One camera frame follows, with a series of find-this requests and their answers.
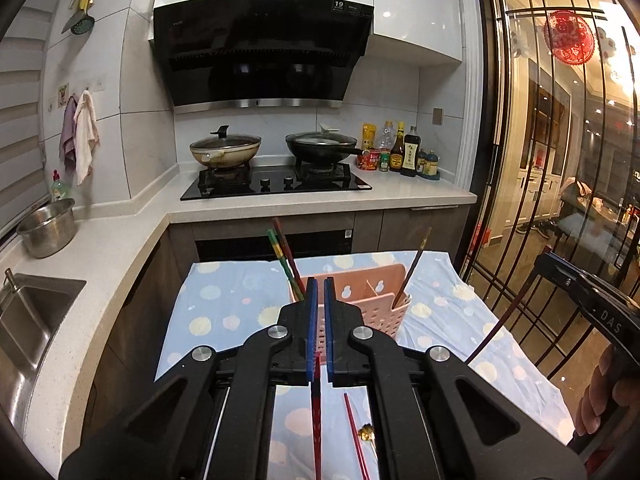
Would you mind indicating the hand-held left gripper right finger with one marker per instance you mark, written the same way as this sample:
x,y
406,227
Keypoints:
x,y
330,330

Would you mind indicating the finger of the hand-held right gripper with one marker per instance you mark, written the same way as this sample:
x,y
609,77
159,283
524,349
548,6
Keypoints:
x,y
562,275

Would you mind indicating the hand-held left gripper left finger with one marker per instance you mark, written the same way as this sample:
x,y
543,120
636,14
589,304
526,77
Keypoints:
x,y
312,330

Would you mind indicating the pink perforated utensil holder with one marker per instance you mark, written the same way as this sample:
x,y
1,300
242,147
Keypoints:
x,y
370,305

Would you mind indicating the maroon chopstick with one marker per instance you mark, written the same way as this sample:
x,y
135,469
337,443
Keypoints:
x,y
287,252
500,317

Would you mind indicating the green chopstick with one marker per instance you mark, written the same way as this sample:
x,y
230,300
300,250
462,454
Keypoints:
x,y
280,255

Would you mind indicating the red chopstick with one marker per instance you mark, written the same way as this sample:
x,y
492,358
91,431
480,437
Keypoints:
x,y
316,420
355,435

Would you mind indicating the dark brown chopstick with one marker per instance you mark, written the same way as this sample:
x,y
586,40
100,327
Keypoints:
x,y
412,267

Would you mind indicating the person's right hand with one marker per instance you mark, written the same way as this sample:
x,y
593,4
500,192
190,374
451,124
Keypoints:
x,y
602,390

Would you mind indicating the blue dotted tablecloth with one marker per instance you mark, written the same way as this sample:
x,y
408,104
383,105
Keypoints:
x,y
225,300

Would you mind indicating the gold flower spoon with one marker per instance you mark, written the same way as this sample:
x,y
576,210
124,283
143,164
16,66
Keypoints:
x,y
366,431

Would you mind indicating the black-framed glass sliding door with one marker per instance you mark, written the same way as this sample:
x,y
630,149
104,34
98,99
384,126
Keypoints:
x,y
530,160

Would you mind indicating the black gas stove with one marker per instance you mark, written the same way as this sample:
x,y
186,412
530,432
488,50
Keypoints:
x,y
275,184

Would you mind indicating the small bottles in green tray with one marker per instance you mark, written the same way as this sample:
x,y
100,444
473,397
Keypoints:
x,y
429,166

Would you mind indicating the red instant noodle cup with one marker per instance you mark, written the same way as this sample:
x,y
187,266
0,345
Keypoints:
x,y
369,160

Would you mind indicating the small green-cap jar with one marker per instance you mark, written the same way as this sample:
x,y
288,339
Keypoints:
x,y
384,162

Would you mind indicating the black wok with lid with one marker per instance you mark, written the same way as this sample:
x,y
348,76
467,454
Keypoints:
x,y
320,145

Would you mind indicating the brown sauce bottle yellow cap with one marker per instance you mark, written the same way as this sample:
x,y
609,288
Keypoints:
x,y
397,157

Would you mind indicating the tall dark soy sauce bottle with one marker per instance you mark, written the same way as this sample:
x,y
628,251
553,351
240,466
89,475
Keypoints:
x,y
410,155

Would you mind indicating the yellow seasoning packet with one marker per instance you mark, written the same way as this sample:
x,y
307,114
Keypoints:
x,y
369,136

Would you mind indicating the beige wok with lid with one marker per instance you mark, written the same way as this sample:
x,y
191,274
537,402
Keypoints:
x,y
225,149

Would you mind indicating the clear plastic bottle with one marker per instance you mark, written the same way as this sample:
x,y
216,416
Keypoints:
x,y
386,135

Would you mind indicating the red paper-cut decoration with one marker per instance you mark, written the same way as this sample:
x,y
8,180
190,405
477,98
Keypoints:
x,y
570,37

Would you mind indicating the stainless steel sink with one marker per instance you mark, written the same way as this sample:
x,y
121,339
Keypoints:
x,y
35,320

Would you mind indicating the stainless steel pot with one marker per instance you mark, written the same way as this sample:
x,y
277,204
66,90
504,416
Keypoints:
x,y
47,230

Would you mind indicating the black range hood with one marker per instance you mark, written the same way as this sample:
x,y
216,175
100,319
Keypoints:
x,y
260,50

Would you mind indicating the green dish soap bottle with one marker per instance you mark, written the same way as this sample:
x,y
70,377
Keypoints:
x,y
60,189

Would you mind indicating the white hanging cloth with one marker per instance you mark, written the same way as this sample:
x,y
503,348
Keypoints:
x,y
86,135

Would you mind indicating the metal faucet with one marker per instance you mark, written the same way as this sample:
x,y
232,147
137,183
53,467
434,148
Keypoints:
x,y
11,282

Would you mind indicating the purple hanging cloth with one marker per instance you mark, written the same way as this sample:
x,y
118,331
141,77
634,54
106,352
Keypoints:
x,y
67,130

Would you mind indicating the window blind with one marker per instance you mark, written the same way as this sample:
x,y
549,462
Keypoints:
x,y
25,110

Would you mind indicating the wall socket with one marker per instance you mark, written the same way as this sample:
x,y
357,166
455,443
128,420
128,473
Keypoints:
x,y
438,116

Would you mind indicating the white wall cabinet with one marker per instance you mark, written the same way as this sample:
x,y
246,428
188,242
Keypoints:
x,y
420,10

